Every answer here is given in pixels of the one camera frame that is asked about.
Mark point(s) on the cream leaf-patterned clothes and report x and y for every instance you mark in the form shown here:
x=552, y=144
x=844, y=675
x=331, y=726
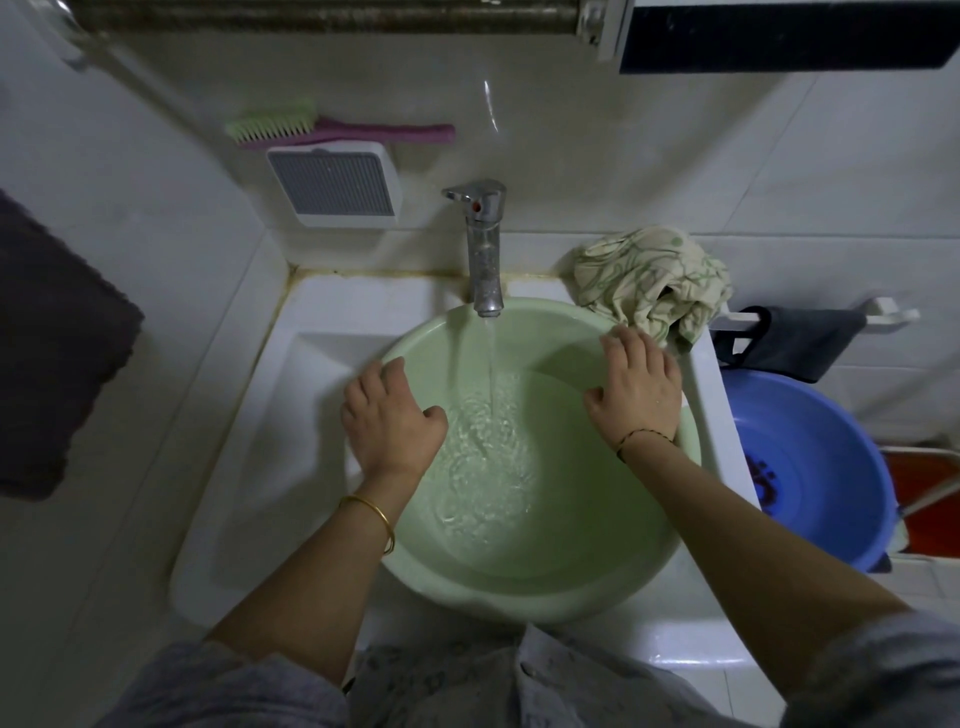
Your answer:
x=637, y=274

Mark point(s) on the red bucket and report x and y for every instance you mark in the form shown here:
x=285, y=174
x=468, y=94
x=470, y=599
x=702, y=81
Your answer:
x=922, y=469

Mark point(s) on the metal faucet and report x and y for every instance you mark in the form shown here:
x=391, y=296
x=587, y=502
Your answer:
x=486, y=259

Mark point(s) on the gold bangle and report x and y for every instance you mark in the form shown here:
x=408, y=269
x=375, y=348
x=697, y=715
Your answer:
x=373, y=508

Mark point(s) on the person's left forearm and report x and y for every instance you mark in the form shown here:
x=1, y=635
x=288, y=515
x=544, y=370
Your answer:
x=311, y=585

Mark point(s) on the blue plastic basin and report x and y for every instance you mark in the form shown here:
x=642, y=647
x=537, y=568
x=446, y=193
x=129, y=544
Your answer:
x=817, y=454

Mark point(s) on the dark grey cloth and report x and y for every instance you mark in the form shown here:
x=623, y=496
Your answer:
x=802, y=341

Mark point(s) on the green and pink scrub brush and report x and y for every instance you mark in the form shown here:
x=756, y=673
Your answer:
x=375, y=133

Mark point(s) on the rusty metal towel bar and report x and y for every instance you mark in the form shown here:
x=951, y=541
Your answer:
x=337, y=16

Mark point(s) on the person's right hand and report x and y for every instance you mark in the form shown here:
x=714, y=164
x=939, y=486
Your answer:
x=637, y=394

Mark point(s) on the person's left hand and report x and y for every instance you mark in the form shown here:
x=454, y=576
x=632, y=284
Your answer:
x=390, y=431

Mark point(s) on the white wall cabinet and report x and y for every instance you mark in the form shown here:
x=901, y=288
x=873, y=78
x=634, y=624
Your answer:
x=787, y=45

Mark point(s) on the dark purple towel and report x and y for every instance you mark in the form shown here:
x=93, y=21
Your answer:
x=52, y=352

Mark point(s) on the white ceramic sink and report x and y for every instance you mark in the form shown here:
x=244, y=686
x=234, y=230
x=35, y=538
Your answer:
x=300, y=416

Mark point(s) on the person's right forearm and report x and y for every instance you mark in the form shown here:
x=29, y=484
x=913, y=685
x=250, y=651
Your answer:
x=757, y=570

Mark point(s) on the person's grey patterned shirt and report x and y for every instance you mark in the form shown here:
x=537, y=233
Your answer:
x=450, y=682

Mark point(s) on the white wall box grey ribbed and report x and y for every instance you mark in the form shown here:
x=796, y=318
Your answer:
x=330, y=184

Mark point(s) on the light green plastic basin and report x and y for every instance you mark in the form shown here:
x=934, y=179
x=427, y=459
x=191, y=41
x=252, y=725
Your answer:
x=585, y=525

